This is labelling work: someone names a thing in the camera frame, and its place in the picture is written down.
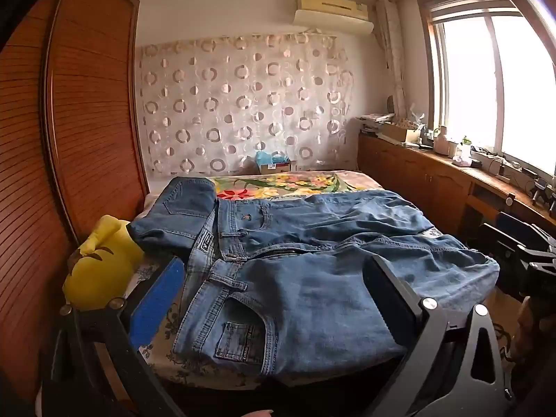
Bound stack of papers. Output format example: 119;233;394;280
356;114;394;134

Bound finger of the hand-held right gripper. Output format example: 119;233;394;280
480;222;528;267
497;212;556;246

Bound wooden slatted wardrobe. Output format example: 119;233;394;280
0;0;150;400

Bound white bottle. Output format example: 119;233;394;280
434;126;451;155

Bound person's right hand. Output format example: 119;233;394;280
515;297;540;359

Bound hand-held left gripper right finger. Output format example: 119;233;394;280
356;254;517;417

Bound circle patterned wall curtain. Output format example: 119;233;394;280
138;32;353;179

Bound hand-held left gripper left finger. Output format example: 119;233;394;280
41;255;187;417

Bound long wooden cabinet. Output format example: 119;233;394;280
357;132;556;244

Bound open cardboard box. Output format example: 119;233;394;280
380;122;423;145

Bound blue floral bedsheet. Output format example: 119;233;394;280
126;226;467;389

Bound folded blue denim pants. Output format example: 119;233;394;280
129;177;218;253

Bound small cardboard box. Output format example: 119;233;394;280
256;161;293;174

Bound colourful flower blanket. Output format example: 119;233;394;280
208;170;385;201

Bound white window drape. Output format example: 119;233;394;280
376;0;410;116

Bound wall air conditioner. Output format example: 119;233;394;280
293;0;375;36

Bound yellow plush toy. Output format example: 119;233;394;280
63;215;145;311

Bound large window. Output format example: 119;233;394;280
417;0;556;179

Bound blue denim pants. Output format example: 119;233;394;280
129;177;218;253
173;189;499;378

